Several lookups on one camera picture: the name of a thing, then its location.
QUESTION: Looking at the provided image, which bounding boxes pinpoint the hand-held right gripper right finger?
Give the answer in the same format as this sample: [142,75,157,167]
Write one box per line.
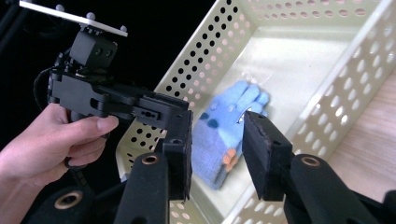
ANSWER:
[241,111,294,202]

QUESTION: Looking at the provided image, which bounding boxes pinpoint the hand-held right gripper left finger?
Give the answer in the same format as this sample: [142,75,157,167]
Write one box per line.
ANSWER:
[163,109,194,202]

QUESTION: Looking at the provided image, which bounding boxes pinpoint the cream perforated metal basket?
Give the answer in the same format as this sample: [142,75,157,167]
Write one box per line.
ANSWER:
[115,0,396,224]

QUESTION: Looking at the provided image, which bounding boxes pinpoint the light blue glove dark dots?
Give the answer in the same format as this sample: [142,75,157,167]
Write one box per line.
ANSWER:
[191,79,271,191]

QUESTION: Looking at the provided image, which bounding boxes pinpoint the black cable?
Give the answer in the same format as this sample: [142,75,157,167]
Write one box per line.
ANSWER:
[33,66,54,112]

